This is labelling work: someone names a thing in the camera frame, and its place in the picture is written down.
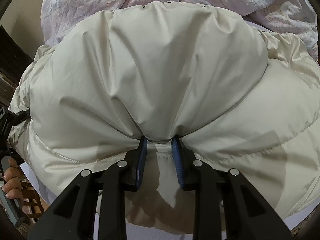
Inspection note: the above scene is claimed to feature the cream puffer jacket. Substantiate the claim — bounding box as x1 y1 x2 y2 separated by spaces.
8 2 319 233

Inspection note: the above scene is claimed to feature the person's left hand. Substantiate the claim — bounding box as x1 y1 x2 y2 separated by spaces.
2 158 24 205

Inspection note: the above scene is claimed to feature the pink floral duvet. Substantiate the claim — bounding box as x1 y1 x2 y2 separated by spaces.
41 0 318 59

